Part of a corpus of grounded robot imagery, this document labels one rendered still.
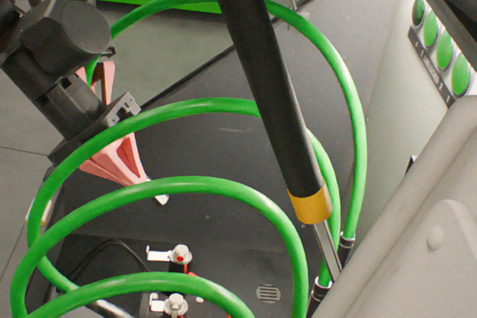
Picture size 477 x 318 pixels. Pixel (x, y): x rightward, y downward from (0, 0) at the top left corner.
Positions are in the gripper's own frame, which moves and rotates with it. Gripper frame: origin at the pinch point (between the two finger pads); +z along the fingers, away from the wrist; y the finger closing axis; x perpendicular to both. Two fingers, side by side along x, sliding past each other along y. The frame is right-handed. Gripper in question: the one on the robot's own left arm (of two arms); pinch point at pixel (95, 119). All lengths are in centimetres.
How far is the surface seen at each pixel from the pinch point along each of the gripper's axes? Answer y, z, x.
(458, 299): -35, 20, -54
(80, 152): -16.6, 6.4, -15.9
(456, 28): 9.9, 8.0, -43.9
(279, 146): -30, 13, -46
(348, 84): 5.8, 8.9, -32.8
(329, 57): 4.5, 5.8, -32.6
